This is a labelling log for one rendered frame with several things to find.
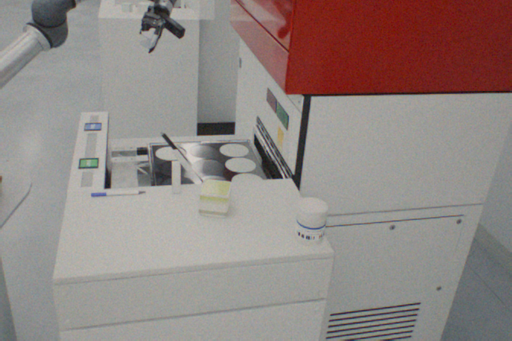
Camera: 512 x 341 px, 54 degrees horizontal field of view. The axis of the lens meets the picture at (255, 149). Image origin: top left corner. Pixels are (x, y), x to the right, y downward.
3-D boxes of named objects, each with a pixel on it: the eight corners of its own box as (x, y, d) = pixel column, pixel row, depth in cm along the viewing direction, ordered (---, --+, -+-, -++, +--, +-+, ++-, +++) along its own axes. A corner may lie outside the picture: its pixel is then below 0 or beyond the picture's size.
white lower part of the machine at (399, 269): (352, 249, 278) (379, 112, 241) (431, 372, 207) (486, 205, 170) (226, 261, 261) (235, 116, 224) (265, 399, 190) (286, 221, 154)
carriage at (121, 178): (136, 159, 175) (136, 151, 173) (139, 218, 143) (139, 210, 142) (112, 160, 173) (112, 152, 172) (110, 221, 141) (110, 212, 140)
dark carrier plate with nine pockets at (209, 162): (248, 142, 183) (248, 141, 183) (272, 192, 153) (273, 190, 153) (152, 146, 175) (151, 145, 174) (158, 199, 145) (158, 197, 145)
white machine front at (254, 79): (241, 115, 225) (246, 25, 207) (295, 218, 154) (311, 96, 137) (234, 115, 224) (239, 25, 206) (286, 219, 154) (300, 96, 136)
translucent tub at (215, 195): (232, 203, 133) (232, 181, 130) (227, 219, 126) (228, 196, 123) (203, 200, 133) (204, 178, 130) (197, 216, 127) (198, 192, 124)
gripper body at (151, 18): (138, 35, 192) (146, 15, 199) (160, 43, 193) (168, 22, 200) (140, 20, 186) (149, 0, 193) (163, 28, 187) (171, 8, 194)
